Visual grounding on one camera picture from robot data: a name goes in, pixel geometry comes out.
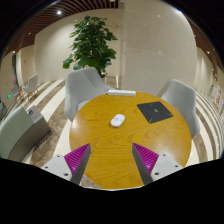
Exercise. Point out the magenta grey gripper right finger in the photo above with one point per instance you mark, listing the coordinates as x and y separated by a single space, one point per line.
153 166

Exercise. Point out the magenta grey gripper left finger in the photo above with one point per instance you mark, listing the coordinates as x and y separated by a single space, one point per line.
71 166

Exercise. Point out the black mouse pad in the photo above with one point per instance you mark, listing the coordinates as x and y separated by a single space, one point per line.
154 111

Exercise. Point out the white computer mouse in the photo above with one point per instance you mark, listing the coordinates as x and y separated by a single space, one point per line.
118 120

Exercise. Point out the round wooden table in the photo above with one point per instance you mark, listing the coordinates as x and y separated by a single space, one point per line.
111 164

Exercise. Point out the grey armchair right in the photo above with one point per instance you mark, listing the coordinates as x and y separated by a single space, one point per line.
183 98

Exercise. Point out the grey armchair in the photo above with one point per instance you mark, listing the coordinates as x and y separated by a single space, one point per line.
82 86
183 98

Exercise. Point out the grey armchair left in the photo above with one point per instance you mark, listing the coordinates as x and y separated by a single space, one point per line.
82 86

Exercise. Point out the white chair far left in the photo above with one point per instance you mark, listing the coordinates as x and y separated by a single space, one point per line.
31 87

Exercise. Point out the green potted plant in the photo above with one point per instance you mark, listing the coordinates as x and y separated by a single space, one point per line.
90 46

